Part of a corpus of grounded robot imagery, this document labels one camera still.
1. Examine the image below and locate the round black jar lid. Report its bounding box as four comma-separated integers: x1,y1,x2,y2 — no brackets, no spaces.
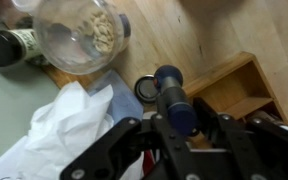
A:
134,75,159,104

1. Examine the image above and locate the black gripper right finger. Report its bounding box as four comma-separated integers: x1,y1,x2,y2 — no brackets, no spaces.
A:
217,114,288,180

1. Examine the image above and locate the wooden tray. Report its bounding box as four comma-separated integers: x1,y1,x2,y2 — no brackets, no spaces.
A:
184,52,288,123

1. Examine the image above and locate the dark lid bottle with label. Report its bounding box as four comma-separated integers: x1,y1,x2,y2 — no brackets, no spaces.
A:
0,29,49,67

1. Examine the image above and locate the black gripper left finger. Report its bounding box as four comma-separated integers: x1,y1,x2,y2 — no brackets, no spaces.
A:
59,117,141,180

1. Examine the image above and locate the clear plastic nut jar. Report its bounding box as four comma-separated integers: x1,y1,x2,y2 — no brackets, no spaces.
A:
33,0,131,75

